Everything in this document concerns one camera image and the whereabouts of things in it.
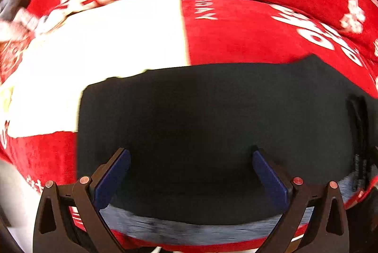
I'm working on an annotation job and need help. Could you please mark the black pants with patterned lining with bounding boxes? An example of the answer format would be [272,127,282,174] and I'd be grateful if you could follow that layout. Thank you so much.
[77,56,377,245]

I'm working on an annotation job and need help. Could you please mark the red bed cover white characters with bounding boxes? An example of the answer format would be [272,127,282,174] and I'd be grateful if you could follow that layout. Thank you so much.
[1,0,377,252]

